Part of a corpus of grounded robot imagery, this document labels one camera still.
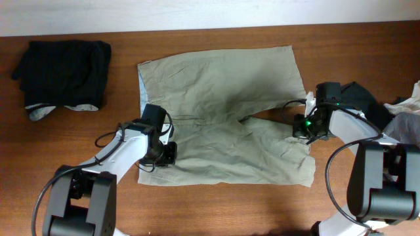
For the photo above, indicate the grey brown garment pile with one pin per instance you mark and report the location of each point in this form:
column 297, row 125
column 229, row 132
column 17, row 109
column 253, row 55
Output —
column 404, row 128

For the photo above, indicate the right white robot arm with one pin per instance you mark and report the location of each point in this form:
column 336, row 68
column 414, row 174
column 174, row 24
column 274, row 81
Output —
column 383, row 188

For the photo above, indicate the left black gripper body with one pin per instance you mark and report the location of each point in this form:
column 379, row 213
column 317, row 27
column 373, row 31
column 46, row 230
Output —
column 168, row 154

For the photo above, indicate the khaki cargo shorts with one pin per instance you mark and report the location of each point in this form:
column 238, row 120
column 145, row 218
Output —
column 213, row 98

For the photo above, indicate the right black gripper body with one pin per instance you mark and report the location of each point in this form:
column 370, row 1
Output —
column 299, row 130

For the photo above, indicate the dark teal garment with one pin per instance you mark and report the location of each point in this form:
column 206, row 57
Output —
column 359, row 97

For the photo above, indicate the grey cloth under black garment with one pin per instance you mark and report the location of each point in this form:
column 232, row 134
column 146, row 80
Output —
column 37, row 112

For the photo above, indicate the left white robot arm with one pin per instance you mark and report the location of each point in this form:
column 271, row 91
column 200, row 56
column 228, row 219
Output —
column 83, row 198

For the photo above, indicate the folded black garment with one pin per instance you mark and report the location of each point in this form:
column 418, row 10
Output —
column 64, row 73

